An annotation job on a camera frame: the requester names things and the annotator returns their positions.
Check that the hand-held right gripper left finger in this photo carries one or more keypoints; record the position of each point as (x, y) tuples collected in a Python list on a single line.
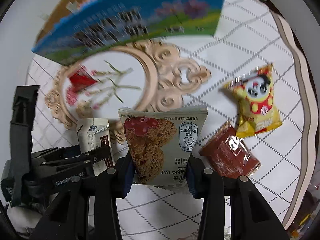
[(126, 177)]

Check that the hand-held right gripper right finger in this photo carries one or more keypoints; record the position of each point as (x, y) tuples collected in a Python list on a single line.
[(193, 180)]

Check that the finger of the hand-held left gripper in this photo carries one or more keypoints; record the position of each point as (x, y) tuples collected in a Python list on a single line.
[(70, 153), (67, 171)]

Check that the silver white snack packet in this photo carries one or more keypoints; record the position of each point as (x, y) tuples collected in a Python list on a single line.
[(91, 135)]

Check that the white oat cookie packet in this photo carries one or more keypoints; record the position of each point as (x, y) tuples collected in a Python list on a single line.
[(162, 140)]

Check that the printed blue cardboard box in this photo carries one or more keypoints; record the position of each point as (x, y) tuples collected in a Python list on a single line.
[(125, 17)]

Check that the brown red snack packet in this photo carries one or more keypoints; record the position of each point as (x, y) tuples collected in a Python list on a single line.
[(230, 155)]

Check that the small red snack packet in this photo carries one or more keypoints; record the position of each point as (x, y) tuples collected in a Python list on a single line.
[(81, 80)]

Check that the yellow panda snack packet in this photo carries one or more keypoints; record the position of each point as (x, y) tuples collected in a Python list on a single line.
[(260, 105)]

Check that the white quilted blanket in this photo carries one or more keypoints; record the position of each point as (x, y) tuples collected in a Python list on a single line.
[(250, 30)]

